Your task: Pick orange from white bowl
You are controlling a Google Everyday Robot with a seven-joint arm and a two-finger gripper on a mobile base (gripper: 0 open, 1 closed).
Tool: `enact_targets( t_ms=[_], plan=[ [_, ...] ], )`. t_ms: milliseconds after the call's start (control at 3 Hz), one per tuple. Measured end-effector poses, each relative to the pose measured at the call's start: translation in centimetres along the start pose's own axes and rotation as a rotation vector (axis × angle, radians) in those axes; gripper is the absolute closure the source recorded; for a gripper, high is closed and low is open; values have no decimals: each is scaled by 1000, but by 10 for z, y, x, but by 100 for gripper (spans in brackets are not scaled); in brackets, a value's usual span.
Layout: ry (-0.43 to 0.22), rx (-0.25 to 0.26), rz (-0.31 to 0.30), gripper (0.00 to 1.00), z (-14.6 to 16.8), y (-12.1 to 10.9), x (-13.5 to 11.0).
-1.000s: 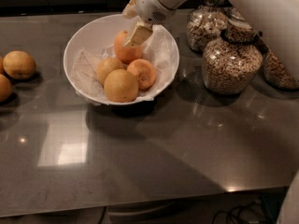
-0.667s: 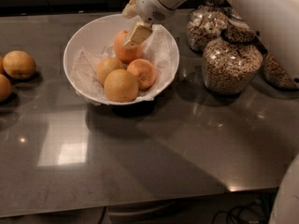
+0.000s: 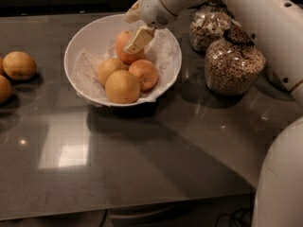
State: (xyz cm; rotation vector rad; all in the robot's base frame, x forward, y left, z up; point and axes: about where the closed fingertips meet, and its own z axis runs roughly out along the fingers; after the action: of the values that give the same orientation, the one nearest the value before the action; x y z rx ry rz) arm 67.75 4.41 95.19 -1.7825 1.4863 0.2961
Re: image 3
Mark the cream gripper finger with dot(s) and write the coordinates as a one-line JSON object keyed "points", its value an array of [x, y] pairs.
{"points": [[141, 36], [134, 13]]}

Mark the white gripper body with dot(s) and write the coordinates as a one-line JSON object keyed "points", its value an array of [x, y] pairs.
{"points": [[153, 8]]}

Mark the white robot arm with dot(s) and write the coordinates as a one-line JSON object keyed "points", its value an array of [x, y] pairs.
{"points": [[276, 28]]}

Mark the white bowl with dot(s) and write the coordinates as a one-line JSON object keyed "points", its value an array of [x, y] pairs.
{"points": [[91, 35]]}

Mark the white paper liner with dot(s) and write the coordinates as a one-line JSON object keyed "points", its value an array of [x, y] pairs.
{"points": [[86, 76]]}

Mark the back left glass jar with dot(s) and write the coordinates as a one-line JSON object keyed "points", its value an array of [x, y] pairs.
{"points": [[208, 24]]}

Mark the front glass cereal jar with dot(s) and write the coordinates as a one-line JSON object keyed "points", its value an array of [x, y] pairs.
{"points": [[232, 63]]}

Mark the large orange on table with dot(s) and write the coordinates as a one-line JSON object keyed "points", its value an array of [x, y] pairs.
{"points": [[19, 66]]}

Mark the right colourful cereal jar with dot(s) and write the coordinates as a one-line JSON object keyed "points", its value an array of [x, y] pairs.
{"points": [[274, 79]]}

